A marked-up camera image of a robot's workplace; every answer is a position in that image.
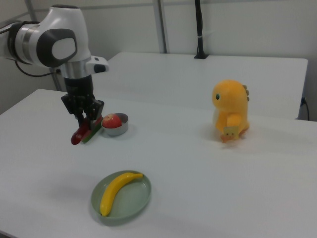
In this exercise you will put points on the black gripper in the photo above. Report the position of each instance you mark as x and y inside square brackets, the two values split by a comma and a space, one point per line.
[79, 86]

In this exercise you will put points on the red chili pepper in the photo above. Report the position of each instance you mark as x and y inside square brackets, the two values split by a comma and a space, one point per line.
[77, 136]

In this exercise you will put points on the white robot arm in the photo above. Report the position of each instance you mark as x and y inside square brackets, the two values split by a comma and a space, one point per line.
[62, 24]

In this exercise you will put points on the pale green plastic plate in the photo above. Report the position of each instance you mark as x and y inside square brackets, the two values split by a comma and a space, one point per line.
[133, 198]

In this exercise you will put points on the green cucumber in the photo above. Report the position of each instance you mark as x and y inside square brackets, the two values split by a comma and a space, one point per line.
[92, 134]

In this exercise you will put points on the red apple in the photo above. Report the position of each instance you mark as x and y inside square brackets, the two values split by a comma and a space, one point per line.
[111, 121]

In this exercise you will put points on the small grey metal bowl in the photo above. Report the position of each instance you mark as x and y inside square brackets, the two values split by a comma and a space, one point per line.
[116, 131]

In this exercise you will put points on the yellow banana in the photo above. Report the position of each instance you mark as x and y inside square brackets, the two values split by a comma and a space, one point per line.
[111, 193]

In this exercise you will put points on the orange dinosaur plush toy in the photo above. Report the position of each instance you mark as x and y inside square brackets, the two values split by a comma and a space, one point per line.
[230, 99]

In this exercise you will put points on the yellow paper toy tag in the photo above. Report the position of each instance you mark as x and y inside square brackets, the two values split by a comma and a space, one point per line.
[231, 132]

